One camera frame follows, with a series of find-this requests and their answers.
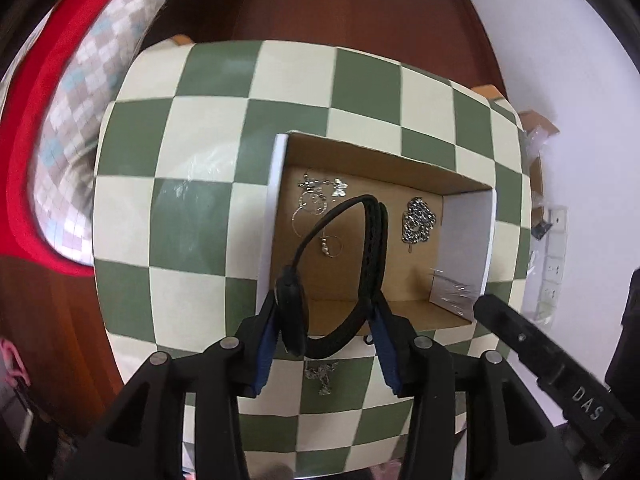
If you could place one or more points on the green checkered tablecloth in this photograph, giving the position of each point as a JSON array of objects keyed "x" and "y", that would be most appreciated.
[{"x": 190, "y": 220}]

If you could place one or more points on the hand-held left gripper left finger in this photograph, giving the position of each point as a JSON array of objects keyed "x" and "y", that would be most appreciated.
[{"x": 265, "y": 355}]

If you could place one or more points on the silver butterfly hair clip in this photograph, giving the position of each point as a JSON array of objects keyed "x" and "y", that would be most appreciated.
[{"x": 340, "y": 187}]

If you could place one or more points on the pink object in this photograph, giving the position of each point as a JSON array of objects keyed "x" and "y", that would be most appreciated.
[{"x": 11, "y": 360}]

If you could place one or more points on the black headband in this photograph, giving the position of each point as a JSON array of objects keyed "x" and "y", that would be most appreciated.
[{"x": 372, "y": 245}]

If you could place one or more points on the white power strip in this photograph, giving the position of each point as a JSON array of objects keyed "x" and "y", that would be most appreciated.
[{"x": 550, "y": 270}]

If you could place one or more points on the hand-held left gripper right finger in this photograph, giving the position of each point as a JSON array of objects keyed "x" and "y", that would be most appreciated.
[{"x": 387, "y": 357}]

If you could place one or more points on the cardboard box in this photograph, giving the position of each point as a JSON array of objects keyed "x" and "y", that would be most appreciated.
[{"x": 350, "y": 280}]

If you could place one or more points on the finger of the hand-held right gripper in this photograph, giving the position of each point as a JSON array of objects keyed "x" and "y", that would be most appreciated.
[{"x": 515, "y": 330}]

